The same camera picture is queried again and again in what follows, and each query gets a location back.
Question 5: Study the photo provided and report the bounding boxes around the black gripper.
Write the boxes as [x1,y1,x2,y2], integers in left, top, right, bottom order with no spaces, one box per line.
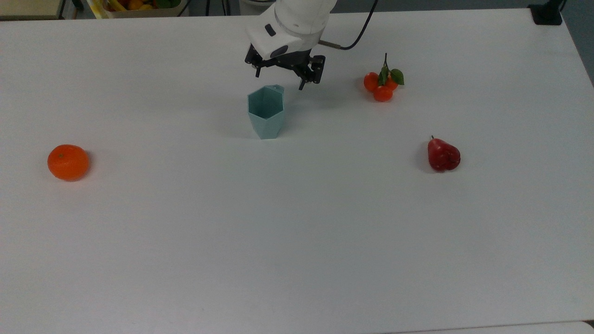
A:
[245,44,326,91]

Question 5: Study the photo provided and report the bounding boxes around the teal hexagonal mug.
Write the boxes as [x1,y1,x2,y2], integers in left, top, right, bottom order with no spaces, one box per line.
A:
[247,84,285,140]

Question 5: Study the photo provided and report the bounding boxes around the black stand legs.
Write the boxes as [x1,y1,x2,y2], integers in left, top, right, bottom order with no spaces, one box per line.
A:
[203,0,232,17]

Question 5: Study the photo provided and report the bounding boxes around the small oranges cluster with leaf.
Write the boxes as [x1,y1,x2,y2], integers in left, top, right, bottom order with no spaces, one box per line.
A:
[363,53,405,103]

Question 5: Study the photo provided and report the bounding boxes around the box of toy fruits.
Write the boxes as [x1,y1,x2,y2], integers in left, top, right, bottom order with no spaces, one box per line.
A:
[87,0,192,19]

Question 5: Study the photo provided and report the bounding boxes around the red pear-shaped fruit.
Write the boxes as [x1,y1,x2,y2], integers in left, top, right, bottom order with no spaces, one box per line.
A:
[427,135,461,173]

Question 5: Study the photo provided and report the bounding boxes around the large orange fruit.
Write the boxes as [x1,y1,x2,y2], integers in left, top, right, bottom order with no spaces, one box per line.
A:
[47,144,90,181]

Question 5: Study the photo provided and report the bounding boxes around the beige cardboard box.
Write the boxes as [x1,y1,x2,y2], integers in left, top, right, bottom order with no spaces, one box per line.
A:
[0,0,66,20]

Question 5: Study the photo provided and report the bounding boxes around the black clamp block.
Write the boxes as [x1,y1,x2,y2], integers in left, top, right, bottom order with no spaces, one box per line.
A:
[528,0,566,26]

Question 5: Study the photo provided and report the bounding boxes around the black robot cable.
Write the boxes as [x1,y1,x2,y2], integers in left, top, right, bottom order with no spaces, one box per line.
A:
[319,0,379,51]

